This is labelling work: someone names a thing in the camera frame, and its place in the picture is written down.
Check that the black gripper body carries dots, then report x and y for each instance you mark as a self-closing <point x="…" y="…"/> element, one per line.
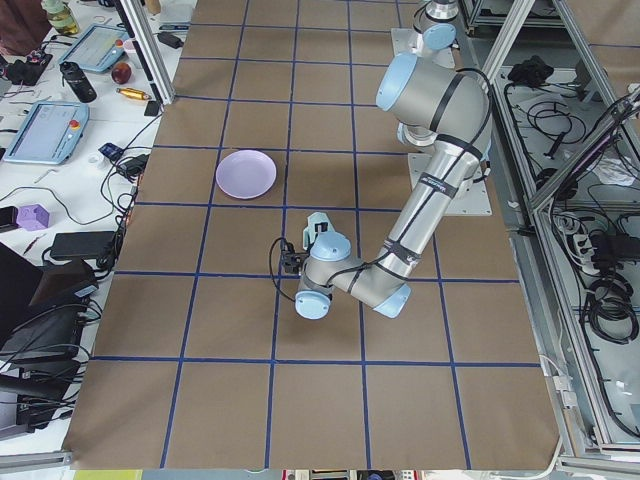
<point x="317" y="228"/>

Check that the light blue faceted cup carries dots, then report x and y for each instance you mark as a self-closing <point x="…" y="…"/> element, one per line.
<point x="308" y="235"/>

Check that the lilac round plate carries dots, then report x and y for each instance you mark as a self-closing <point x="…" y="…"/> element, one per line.
<point x="246" y="174"/>

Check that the pink small cup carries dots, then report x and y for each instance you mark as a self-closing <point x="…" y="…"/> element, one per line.
<point x="129" y="48"/>

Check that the black phone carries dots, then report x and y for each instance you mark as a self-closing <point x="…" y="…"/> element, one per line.
<point x="152" y="109"/>

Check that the black power brick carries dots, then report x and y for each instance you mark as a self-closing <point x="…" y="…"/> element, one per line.
<point x="81" y="245"/>

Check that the gold cylinder tool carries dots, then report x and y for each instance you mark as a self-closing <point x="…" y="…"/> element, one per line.
<point x="134" y="94"/>

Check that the red apple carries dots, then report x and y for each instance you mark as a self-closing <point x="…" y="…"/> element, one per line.
<point x="121" y="73"/>

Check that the white power strip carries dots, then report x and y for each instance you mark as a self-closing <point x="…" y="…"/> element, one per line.
<point x="583" y="246"/>

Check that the near blue teach pendant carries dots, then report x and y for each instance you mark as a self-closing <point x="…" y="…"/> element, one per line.
<point x="49" y="134"/>

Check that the blue teach pendant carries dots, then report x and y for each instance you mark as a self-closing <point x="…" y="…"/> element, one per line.
<point x="97" y="49"/>
<point x="49" y="134"/>

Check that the purple printed block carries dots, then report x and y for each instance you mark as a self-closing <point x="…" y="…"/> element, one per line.
<point x="33" y="217"/>

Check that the far blue teach pendant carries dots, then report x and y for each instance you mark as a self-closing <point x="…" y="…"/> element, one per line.
<point x="97" y="49"/>

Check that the black water bottle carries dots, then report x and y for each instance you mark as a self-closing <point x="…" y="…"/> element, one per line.
<point x="76" y="79"/>

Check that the green glass bottle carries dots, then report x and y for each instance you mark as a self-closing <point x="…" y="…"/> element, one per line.
<point x="60" y="17"/>

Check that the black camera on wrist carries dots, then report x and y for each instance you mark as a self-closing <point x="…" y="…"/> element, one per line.
<point x="291" y="260"/>

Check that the aluminium frame post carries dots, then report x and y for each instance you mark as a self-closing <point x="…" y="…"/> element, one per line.
<point x="133" y="15"/>

